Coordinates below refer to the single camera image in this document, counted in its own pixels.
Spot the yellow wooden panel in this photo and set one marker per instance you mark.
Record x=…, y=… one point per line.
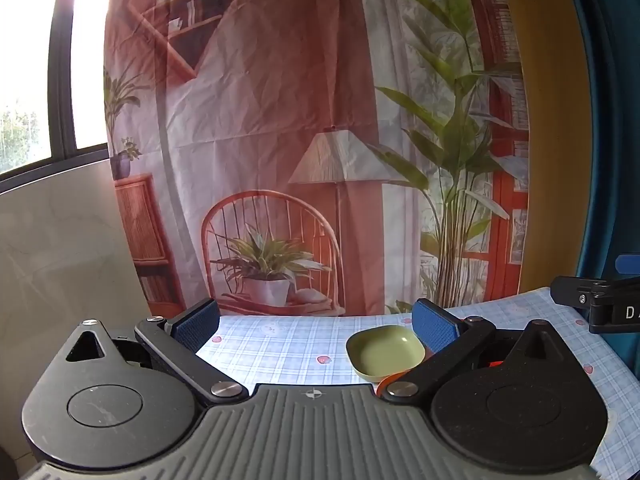
x=550, y=110

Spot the red bowl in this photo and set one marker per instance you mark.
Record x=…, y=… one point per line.
x=386, y=382

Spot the green square bowl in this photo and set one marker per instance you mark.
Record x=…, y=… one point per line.
x=382, y=352

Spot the printed room scene backdrop cloth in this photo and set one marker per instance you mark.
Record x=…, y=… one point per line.
x=280, y=85

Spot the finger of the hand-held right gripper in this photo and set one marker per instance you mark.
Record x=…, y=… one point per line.
x=575, y=291
x=629, y=263

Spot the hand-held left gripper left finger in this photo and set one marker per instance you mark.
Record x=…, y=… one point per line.
x=195, y=325

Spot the window with black frame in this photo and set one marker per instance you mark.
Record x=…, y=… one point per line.
x=62, y=60

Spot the blue plaid strawberry tablecloth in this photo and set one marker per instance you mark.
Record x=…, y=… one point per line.
x=280, y=350

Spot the blue curtain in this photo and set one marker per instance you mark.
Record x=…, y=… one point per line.
x=615, y=110

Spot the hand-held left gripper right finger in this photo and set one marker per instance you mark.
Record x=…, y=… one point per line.
x=435, y=327

